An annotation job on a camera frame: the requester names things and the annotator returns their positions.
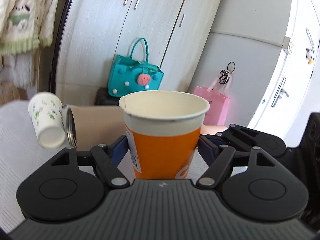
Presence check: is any orange paper cup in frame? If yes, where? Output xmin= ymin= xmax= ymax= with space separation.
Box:
xmin=119 ymin=90 xmax=209 ymax=179

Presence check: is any white green-print paper cup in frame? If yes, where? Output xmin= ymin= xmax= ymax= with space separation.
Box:
xmin=28 ymin=92 xmax=66 ymax=148

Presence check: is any pink plastic bottle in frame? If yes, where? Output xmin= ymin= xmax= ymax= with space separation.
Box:
xmin=200 ymin=125 xmax=227 ymax=135

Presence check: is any pink paper gift bag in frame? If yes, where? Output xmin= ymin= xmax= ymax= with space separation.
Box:
xmin=193 ymin=77 xmax=230 ymax=126

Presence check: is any brown cardboard tube can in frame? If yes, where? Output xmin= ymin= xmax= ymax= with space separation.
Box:
xmin=63 ymin=106 xmax=126 ymax=151

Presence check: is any black stool under handbag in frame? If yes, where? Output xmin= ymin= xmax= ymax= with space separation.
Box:
xmin=94 ymin=88 xmax=120 ymax=106

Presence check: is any teal felt handbag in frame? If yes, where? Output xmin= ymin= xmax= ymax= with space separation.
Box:
xmin=107 ymin=37 xmax=164 ymax=98

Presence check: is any white patterned tablecloth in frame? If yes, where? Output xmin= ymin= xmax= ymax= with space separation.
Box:
xmin=0 ymin=100 xmax=249 ymax=233

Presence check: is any grey wooden wardrobe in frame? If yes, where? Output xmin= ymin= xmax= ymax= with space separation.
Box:
xmin=56 ymin=0 xmax=221 ymax=105

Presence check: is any white fluffy green-trim robe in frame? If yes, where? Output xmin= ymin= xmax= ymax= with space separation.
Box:
xmin=1 ymin=0 xmax=59 ymax=55

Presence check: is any black clothes rack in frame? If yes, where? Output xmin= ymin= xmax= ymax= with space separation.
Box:
xmin=49 ymin=0 xmax=73 ymax=94

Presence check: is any white door with handle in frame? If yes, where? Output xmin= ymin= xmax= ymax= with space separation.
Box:
xmin=249 ymin=0 xmax=319 ymax=146

